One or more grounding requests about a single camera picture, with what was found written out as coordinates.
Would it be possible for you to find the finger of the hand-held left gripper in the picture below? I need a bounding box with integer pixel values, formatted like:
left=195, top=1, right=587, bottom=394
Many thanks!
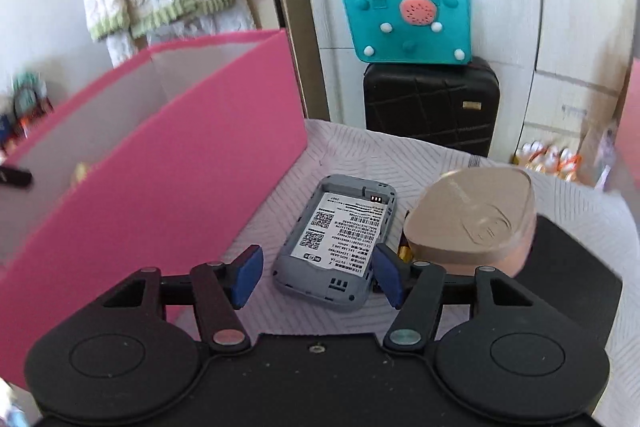
left=0, top=165, right=34, bottom=189

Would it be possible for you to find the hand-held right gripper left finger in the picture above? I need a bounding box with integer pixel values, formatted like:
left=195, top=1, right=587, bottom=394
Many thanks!
left=102, top=244, right=265, bottom=355

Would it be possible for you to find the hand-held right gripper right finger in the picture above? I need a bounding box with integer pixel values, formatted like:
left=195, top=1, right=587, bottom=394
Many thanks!
left=374, top=243, right=536, bottom=355

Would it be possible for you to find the grey portable router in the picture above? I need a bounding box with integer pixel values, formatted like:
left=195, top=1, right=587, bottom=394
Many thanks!
left=272, top=174, right=398, bottom=312

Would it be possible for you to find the beige rounded case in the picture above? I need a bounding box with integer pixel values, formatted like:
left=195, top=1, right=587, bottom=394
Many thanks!
left=402, top=166, right=537, bottom=280

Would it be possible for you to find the pink storage box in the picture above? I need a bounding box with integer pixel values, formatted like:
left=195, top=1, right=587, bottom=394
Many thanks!
left=0, top=28, right=308, bottom=390

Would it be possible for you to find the black case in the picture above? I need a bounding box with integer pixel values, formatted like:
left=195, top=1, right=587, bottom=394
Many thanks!
left=510, top=214, right=623, bottom=348

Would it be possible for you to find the small gold-tipped tube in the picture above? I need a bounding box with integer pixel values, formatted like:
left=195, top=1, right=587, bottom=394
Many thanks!
left=397, top=207, right=415, bottom=264

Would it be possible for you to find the pile of colourful toys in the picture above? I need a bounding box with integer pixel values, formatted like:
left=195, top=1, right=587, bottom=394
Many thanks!
left=0, top=72, right=53, bottom=158

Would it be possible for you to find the white patterned tablecloth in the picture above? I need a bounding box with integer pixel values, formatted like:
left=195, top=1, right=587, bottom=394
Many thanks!
left=170, top=118, right=640, bottom=408

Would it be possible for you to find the black suitcase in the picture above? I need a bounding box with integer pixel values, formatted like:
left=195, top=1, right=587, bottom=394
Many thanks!
left=363, top=56, right=501, bottom=158

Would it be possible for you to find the row of small bottles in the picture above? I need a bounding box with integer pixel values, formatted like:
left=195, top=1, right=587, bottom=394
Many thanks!
left=512, top=139, right=583, bottom=182

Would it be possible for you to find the clear plastic bag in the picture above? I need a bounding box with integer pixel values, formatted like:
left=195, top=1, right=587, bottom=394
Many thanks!
left=580, top=122, right=626, bottom=192

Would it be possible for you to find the dark door frame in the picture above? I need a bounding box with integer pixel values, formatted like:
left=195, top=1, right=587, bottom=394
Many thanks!
left=262, top=0, right=331, bottom=122

